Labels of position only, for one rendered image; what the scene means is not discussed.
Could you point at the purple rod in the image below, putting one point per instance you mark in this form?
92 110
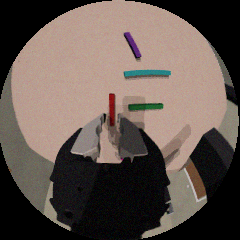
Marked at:
132 45

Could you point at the red rod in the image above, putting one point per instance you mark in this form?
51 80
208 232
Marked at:
111 109

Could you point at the turquoise rod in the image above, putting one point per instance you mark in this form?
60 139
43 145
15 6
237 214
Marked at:
146 72

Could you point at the green rod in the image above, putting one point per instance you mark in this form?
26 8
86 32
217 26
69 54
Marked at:
145 106

